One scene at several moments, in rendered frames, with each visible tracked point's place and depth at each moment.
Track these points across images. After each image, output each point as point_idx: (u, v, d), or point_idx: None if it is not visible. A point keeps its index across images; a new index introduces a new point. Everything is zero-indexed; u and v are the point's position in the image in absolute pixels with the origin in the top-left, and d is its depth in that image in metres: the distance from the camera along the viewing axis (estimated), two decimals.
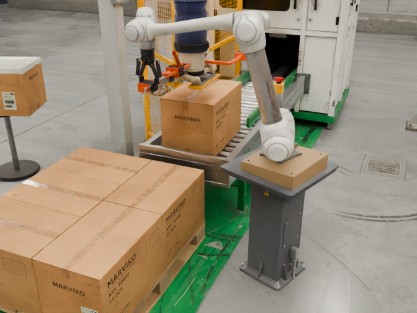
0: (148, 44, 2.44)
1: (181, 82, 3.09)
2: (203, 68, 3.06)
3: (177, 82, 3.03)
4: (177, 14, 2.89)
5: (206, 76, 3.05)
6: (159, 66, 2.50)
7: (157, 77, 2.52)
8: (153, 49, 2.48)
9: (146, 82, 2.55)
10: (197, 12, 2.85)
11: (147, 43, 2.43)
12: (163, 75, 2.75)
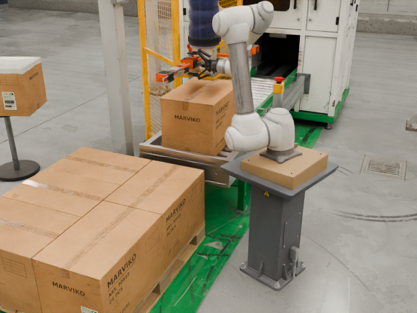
0: None
1: None
2: None
3: (190, 74, 3.22)
4: (192, 10, 3.08)
5: None
6: (206, 53, 2.97)
7: (198, 51, 2.99)
8: (217, 60, 2.96)
9: (164, 72, 2.74)
10: (210, 8, 3.04)
11: None
12: (179, 66, 2.94)
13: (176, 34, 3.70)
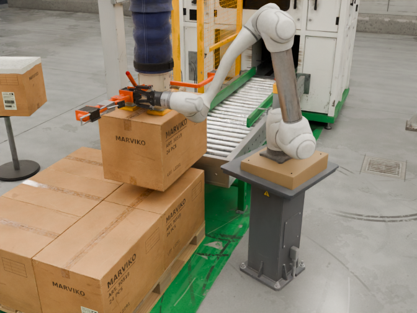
0: None
1: None
2: (167, 90, 2.64)
3: (136, 106, 2.61)
4: (136, 28, 2.47)
5: None
6: (145, 86, 2.37)
7: (136, 88, 2.41)
8: (162, 92, 2.35)
9: (86, 109, 2.14)
10: (158, 27, 2.44)
11: None
12: (113, 99, 2.33)
13: (176, 34, 3.70)
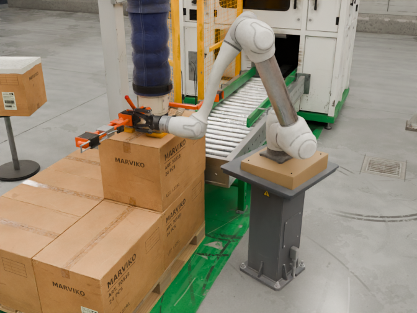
0: None
1: None
2: (166, 111, 2.67)
3: (134, 128, 2.64)
4: (134, 52, 2.50)
5: None
6: (144, 110, 2.40)
7: (135, 110, 2.44)
8: (161, 117, 2.37)
9: (85, 136, 2.17)
10: (157, 50, 2.47)
11: None
12: (112, 124, 2.36)
13: (176, 34, 3.70)
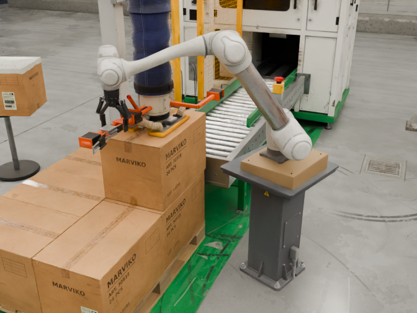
0: None
1: None
2: (167, 110, 2.68)
3: (136, 127, 2.64)
4: (136, 51, 2.51)
5: (171, 120, 2.66)
6: (125, 107, 2.27)
7: (126, 118, 2.28)
8: (117, 90, 2.25)
9: (89, 136, 2.17)
10: (158, 49, 2.47)
11: None
12: (115, 123, 2.37)
13: (176, 34, 3.70)
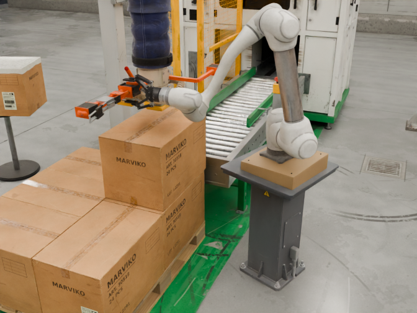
0: None
1: None
2: (166, 85, 2.62)
3: None
4: (134, 23, 2.45)
5: None
6: (146, 79, 2.33)
7: None
8: (161, 88, 2.32)
9: (85, 105, 2.12)
10: (156, 21, 2.42)
11: None
12: (112, 95, 2.32)
13: (176, 34, 3.70)
